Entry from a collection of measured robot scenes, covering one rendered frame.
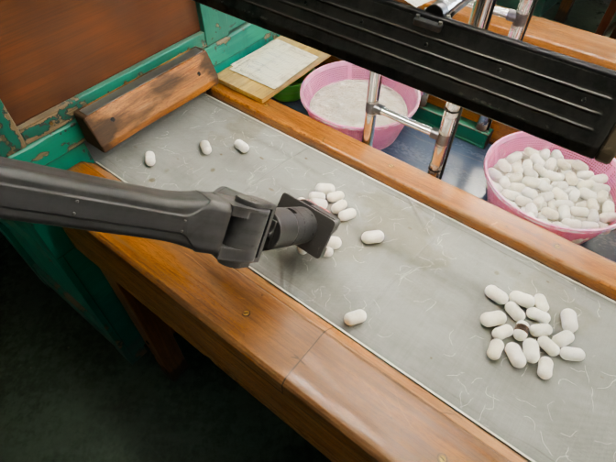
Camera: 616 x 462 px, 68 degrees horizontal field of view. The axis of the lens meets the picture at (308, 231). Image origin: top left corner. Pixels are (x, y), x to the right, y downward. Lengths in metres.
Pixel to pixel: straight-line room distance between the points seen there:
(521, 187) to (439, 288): 0.29
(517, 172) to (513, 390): 0.44
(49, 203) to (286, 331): 0.35
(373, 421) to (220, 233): 0.30
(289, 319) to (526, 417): 0.34
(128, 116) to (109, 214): 0.49
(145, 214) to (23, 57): 0.47
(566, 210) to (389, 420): 0.52
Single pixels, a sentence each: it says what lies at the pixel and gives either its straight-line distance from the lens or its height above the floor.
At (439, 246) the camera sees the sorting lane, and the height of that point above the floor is 0.74.
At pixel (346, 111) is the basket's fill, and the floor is 0.73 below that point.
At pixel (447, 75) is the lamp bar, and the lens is 0.55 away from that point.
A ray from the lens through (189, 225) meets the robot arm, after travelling 0.50.
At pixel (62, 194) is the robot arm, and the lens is 0.46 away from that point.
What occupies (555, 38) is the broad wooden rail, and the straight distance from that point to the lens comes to 1.42.
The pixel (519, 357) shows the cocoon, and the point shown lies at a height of 0.76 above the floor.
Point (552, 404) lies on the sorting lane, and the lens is 0.72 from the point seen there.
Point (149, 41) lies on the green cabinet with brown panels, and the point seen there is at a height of 0.90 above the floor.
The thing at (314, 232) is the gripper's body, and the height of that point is 0.82.
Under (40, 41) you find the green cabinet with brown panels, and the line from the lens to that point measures 0.90.
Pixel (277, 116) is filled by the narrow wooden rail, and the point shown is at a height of 0.76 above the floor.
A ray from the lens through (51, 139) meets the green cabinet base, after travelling 0.94.
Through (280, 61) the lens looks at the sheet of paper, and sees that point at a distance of 1.14.
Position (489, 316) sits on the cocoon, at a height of 0.76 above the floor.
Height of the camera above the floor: 1.35
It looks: 50 degrees down
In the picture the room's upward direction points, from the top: straight up
